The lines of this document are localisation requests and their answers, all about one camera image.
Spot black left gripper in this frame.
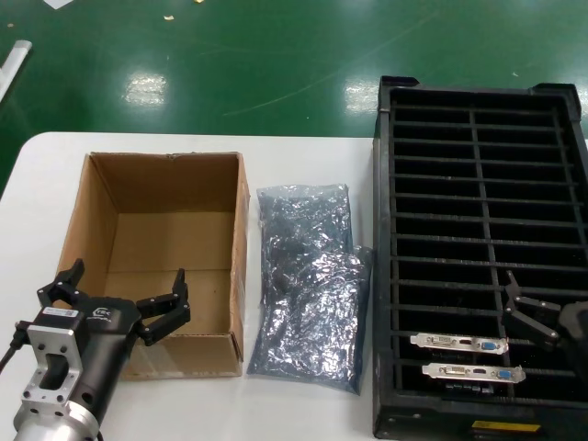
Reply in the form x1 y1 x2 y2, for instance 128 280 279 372
35 257 193 426

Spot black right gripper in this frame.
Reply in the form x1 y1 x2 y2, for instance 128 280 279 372
500 269 588 356

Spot graphics card with metal bracket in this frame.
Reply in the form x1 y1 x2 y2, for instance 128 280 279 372
421 361 528 396
409 332 510 356

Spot grey antistatic bag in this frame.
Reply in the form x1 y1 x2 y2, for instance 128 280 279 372
254 182 357 307
246 245 374 395

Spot open brown cardboard box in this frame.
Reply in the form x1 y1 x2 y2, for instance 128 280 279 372
57 150 252 380

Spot black slotted plastic container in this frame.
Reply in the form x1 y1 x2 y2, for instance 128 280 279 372
371 75 588 441

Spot empty grey antistatic bag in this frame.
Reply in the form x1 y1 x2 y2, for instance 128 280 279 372
254 182 357 307

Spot white metal pole stand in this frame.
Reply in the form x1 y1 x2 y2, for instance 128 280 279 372
0 39 34 105

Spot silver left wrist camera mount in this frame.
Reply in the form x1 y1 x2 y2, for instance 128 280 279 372
20 306 86 417

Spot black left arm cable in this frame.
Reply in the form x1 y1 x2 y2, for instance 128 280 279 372
0 320 31 373

